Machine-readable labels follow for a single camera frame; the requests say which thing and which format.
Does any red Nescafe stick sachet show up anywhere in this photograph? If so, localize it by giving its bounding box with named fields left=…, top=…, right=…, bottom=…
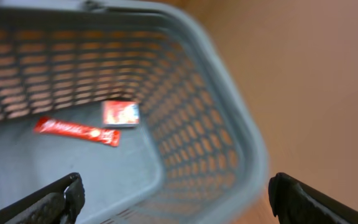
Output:
left=34, top=116, right=121, bottom=147

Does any grey plastic shopping basket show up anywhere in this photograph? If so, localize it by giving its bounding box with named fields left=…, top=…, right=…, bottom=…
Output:
left=0, top=1, right=267, bottom=223

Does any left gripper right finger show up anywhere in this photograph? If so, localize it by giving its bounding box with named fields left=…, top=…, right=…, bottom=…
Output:
left=268, top=172, right=358, bottom=224

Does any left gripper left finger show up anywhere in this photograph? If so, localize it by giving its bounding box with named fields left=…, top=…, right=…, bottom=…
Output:
left=0, top=172, right=85, bottom=224

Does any red tissue packet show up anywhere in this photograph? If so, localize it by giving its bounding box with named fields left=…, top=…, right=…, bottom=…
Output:
left=102, top=100, right=140, bottom=128

